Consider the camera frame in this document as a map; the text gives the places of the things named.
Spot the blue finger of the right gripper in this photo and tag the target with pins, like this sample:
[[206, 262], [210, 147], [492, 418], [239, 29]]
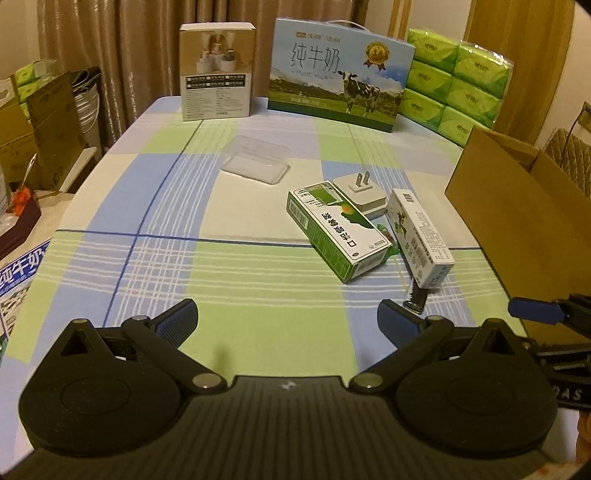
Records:
[[536, 310]]

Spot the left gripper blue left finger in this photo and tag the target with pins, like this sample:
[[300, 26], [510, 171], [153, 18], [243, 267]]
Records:
[[159, 338]]

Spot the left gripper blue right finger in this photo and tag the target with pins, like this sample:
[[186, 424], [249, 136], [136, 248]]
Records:
[[415, 340]]

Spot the black usb stick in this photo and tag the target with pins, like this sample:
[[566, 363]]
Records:
[[417, 299]]

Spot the white blue medicine box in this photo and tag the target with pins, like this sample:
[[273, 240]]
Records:
[[426, 253]]

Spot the green foil candy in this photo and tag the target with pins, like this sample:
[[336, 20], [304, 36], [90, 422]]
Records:
[[394, 249]]

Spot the green white medicine box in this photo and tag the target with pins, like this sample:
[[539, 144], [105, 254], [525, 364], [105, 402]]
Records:
[[345, 238]]

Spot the white power adapter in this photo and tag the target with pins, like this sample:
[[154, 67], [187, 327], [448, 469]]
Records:
[[364, 193]]

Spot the clear plastic container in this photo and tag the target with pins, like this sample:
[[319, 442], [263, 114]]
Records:
[[255, 159]]

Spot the person right hand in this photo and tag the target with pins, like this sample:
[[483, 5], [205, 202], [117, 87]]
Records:
[[583, 443]]

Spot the open brown cardboard box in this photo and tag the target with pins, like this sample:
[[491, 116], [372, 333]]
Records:
[[530, 219]]

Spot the checkered blue green tablecloth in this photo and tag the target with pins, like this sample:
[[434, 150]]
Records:
[[158, 221]]

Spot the milk advertisement flyer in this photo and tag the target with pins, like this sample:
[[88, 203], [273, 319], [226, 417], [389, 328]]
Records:
[[16, 277]]

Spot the quilted brown chair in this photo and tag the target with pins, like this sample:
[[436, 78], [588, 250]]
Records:
[[572, 155]]

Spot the dark wooden tray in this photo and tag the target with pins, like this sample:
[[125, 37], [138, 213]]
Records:
[[27, 215]]

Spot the stacked cardboard boxes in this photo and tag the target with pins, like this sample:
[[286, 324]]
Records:
[[49, 116]]

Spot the green tissue pack stack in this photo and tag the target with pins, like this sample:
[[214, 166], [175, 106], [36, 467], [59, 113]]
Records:
[[454, 87]]

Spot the blue milk carton box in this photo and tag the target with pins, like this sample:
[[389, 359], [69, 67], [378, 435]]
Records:
[[339, 73]]

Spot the golden yellow curtain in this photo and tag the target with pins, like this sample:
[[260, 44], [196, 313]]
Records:
[[535, 35]]

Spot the white humidifier product box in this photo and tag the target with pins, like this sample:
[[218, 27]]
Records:
[[215, 68]]

